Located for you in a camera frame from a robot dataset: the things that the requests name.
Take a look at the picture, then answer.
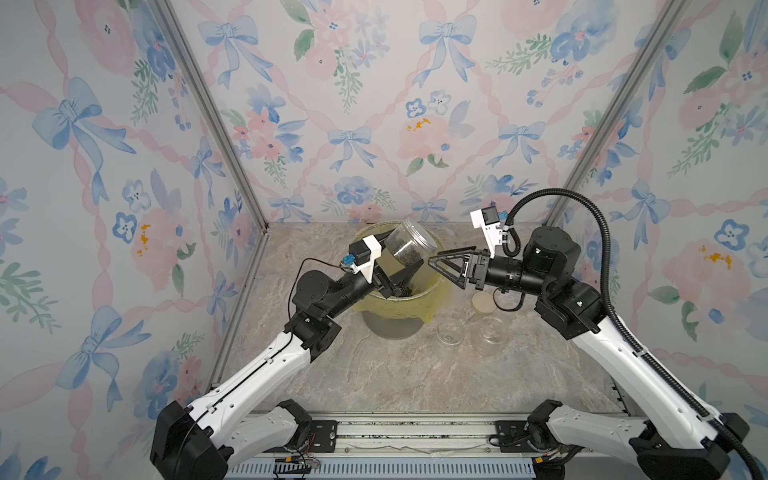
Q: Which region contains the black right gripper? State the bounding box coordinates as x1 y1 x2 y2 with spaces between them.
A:
432 242 552 300

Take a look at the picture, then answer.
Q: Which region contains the small jar with grey lid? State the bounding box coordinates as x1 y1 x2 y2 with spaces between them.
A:
385 218 438 267

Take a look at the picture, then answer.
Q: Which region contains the beige round jar lid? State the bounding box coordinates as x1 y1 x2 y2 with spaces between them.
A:
471 292 496 315

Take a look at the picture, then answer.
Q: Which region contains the glass jar with tea leaves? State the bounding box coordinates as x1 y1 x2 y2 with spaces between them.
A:
435 319 466 348

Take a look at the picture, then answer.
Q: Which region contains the translucent plastic container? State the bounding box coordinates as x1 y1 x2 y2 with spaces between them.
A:
471 316 506 357

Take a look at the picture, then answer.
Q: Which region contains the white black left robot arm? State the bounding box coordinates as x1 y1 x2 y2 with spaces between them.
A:
149 264 421 479

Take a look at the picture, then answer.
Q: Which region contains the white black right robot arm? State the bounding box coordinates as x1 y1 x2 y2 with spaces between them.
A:
429 227 764 479

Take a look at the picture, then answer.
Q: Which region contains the yellow plastic bin liner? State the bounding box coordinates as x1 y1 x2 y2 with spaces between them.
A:
352 221 452 323

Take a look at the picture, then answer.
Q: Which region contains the grey mesh trash bin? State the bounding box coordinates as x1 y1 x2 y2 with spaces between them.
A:
358 296 425 340

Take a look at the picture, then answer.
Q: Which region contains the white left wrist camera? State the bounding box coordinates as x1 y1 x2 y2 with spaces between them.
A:
339 235 382 284

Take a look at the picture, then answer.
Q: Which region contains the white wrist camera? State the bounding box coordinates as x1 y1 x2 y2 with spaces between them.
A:
470 206 508 250
339 235 382 284

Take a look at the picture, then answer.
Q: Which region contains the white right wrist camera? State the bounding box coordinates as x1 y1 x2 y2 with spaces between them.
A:
470 206 508 250

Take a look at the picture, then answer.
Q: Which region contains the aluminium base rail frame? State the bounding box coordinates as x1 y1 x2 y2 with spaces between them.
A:
155 410 682 480

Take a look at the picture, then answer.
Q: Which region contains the black corrugated cable conduit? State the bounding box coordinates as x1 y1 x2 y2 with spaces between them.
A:
502 187 763 480

